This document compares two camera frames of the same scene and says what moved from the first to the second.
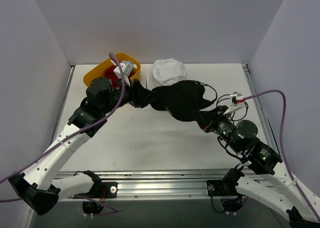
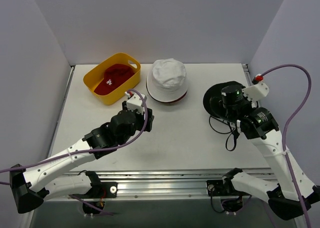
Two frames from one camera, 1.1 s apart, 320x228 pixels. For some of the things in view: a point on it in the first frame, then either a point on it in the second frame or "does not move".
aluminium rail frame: x=168 y=184 does not move
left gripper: x=135 y=94 to x=149 y=119
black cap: x=181 y=99 to x=213 y=99
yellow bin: x=99 y=72 does not move
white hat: x=165 y=72 does not move
